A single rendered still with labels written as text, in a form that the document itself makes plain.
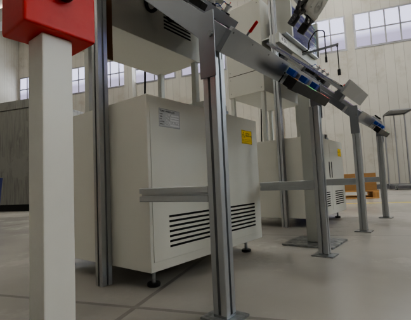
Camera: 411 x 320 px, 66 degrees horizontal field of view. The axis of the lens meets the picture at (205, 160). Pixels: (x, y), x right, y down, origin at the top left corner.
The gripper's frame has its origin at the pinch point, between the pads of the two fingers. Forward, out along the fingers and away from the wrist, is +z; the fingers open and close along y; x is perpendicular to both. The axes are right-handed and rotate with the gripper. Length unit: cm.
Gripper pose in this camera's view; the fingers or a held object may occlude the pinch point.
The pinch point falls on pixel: (297, 26)
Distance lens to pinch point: 137.0
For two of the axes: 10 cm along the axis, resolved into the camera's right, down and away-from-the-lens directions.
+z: -5.1, 7.7, 3.8
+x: -6.0, -6.4, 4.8
